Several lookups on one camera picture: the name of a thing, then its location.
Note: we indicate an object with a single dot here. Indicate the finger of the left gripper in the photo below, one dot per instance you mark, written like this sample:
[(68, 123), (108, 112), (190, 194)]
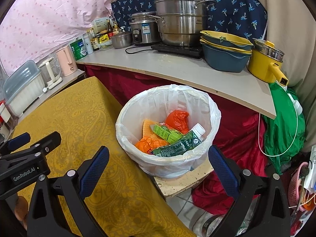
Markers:
[(13, 144)]

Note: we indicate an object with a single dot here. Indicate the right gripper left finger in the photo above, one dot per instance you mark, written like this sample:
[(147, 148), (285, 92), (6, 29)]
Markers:
[(46, 216)]

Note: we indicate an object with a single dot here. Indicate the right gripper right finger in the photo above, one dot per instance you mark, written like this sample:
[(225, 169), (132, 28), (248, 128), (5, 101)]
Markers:
[(271, 216)]

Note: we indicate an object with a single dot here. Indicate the green white milk carton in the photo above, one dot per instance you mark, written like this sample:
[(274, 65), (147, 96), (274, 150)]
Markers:
[(186, 143)]

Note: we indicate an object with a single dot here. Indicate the orange printed plastic bag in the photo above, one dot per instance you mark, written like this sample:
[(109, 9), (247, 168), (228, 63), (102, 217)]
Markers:
[(147, 144)]

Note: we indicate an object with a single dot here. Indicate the orange foam net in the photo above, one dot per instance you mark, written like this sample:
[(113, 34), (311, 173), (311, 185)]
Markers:
[(147, 131)]

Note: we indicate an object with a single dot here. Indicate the green tea box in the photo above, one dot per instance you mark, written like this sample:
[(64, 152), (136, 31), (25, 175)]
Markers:
[(166, 132)]

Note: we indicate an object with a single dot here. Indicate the red plastic bag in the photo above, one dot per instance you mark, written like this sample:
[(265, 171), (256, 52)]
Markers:
[(178, 119)]

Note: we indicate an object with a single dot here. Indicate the white lined trash bin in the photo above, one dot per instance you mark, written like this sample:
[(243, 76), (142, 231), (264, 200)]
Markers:
[(156, 104)]

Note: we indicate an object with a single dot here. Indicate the person left hand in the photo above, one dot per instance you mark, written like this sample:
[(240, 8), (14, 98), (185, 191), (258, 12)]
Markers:
[(21, 210)]

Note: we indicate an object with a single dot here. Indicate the white lidded jar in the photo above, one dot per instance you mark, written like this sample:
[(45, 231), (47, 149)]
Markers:
[(5, 115)]

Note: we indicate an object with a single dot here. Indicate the white dish rack grey lid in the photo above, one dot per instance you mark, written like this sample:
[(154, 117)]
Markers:
[(23, 87)]

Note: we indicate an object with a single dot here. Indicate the yellow paisley tablecloth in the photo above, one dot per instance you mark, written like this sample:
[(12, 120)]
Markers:
[(94, 188)]

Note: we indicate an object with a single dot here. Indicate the green plastic bag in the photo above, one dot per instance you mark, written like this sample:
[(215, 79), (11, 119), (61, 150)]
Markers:
[(285, 135)]

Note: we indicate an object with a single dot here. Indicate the white glass kettle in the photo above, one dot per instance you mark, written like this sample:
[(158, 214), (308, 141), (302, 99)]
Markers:
[(54, 80)]

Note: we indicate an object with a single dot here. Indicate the pink electric kettle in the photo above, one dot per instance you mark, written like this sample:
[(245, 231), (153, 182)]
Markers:
[(66, 61)]

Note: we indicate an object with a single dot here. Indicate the wooden board under bin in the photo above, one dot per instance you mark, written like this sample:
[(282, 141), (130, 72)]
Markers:
[(169, 188)]

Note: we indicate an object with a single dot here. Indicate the green tin can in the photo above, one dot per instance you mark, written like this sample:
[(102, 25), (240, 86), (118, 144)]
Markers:
[(78, 49)]

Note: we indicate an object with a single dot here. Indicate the white thermos bottle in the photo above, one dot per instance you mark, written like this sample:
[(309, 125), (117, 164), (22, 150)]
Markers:
[(88, 44)]

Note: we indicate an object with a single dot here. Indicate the soy sauce bottle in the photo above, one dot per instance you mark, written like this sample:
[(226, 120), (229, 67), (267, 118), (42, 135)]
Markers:
[(93, 39)]

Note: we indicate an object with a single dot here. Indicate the pink dotted sheet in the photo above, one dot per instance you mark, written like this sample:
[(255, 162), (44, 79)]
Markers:
[(33, 29)]

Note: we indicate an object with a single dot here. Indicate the yellow electric pot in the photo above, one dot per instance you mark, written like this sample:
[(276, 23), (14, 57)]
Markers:
[(266, 61)]

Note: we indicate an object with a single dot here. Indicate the small steel pot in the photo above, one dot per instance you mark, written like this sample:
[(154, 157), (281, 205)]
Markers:
[(122, 40)]

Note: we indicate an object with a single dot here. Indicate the stacked blue yellow basins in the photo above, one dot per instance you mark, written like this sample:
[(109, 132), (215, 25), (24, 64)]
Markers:
[(225, 52)]

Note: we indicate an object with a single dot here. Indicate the steel rice cooker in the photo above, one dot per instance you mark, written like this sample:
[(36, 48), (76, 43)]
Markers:
[(144, 28)]

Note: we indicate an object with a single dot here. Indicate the black induction cooker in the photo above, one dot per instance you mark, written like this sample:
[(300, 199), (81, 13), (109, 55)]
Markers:
[(181, 51)]

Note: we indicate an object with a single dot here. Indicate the blue floral cloth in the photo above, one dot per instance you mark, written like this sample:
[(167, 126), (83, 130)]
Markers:
[(244, 18)]

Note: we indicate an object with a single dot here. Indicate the large steel steamer pot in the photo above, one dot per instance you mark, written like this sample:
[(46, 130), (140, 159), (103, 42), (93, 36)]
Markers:
[(180, 21)]

